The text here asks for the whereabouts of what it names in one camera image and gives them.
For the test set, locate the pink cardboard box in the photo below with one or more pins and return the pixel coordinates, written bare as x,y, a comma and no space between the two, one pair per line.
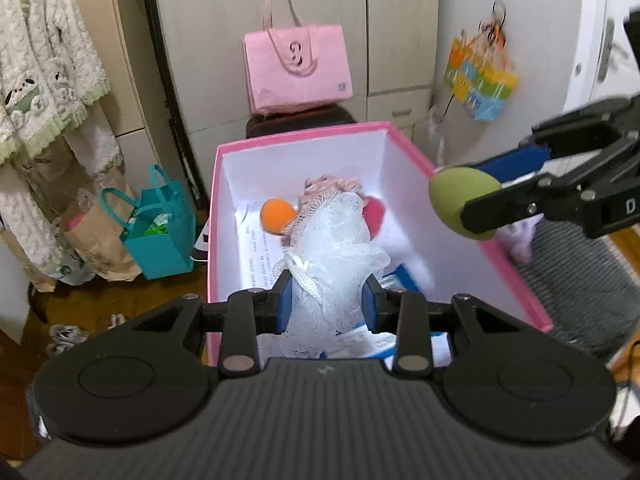
505,275

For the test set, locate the purple plush toy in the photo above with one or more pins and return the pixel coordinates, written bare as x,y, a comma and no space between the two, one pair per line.
521,240

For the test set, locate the brown paper bag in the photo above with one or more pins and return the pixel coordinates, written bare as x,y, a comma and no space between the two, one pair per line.
97,240

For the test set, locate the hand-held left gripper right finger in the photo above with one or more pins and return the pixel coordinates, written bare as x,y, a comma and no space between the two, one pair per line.
371,307

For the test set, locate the white knitted cardigan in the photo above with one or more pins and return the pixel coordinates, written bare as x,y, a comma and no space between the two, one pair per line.
45,60

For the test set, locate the black suitcase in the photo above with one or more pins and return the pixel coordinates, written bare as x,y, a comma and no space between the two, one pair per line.
300,121

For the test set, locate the pink paper bag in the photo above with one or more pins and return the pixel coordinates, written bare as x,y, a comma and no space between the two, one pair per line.
295,75

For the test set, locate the pair of patterned slippers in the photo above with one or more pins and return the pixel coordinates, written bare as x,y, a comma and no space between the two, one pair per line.
67,335

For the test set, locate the magenta fuzzy puff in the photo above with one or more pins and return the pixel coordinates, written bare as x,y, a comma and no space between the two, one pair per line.
376,216

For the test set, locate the white door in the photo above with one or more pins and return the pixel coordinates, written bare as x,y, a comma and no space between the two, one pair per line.
595,20

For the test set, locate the colourful hanging bag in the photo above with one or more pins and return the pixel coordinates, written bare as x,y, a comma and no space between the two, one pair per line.
480,80

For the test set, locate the white mesh bath pouf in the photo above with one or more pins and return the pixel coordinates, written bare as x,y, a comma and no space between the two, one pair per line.
335,255

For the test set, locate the beige cabinet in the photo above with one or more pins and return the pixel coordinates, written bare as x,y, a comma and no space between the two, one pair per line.
210,35

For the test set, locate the pink floral scrunchie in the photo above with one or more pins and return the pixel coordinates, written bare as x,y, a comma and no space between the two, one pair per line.
325,185

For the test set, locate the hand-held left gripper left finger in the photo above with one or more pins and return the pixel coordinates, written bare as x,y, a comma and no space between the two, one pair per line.
284,302

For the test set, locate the orange egg-shaped sponge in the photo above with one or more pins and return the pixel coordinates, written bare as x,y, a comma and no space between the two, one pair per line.
276,215

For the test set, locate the white tissue pack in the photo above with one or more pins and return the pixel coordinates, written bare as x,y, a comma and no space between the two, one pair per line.
402,277

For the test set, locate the green makeup sponge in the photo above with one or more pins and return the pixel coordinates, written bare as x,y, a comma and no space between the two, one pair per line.
452,195

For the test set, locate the dark dotted mat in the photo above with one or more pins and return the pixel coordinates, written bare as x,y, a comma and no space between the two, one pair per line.
575,285

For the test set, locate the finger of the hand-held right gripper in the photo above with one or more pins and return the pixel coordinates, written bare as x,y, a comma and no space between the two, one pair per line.
520,162
500,205

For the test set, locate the teal gift bag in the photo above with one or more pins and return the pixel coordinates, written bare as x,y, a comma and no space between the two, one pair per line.
160,240

